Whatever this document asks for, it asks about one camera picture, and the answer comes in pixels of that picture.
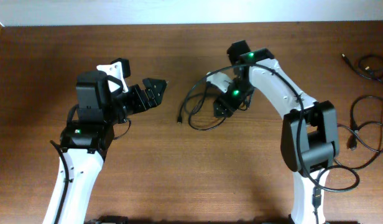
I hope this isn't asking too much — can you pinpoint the black usb cable bundle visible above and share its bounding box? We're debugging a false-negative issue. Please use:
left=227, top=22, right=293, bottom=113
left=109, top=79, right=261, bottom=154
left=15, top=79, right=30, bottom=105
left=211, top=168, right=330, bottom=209
left=176, top=83, right=251, bottom=131

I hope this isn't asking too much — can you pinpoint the black usb cable edge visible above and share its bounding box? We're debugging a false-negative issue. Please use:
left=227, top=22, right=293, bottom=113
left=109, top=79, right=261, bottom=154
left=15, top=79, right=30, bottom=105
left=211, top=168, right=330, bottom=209
left=336, top=95, right=383, bottom=170

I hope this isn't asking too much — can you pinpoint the thin black cable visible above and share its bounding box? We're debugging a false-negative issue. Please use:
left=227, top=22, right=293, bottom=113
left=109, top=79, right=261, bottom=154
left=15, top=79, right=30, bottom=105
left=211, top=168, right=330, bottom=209
left=341, top=53, right=383, bottom=88

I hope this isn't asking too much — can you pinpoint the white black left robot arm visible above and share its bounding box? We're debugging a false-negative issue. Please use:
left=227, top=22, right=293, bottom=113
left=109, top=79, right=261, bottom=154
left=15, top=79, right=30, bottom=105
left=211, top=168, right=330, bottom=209
left=44, top=70, right=167, bottom=223

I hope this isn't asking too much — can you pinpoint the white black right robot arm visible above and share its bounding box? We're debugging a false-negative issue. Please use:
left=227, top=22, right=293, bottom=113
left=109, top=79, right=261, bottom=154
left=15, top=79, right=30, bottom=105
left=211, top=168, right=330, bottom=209
left=207, top=40, right=339, bottom=223

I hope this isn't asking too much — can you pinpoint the black right camera cable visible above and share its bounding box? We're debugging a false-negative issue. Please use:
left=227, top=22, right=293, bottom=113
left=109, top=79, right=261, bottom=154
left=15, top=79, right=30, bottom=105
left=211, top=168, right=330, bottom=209
left=182, top=63, right=361, bottom=224

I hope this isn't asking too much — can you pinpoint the black camera cable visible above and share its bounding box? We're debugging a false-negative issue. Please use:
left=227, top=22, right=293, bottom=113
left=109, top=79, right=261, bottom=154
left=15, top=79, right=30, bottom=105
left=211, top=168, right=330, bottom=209
left=49, top=139, right=71, bottom=224
left=182, top=63, right=361, bottom=224

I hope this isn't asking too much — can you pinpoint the black left camera cable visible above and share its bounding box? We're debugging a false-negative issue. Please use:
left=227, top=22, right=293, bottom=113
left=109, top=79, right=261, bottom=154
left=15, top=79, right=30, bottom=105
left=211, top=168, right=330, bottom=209
left=49, top=139, right=71, bottom=224

